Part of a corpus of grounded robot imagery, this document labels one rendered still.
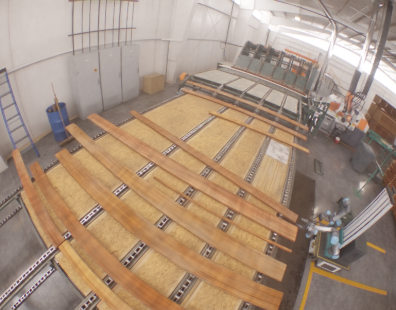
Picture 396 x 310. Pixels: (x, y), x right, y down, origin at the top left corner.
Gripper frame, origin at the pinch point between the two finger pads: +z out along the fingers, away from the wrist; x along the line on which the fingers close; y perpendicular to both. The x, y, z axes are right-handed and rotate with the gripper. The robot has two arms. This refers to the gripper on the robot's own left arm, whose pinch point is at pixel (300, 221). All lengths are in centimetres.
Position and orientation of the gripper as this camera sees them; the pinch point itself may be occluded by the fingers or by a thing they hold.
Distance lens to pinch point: 261.8
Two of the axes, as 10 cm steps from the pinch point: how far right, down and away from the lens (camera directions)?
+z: -7.6, -5.0, 4.2
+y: -6.4, 4.3, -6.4
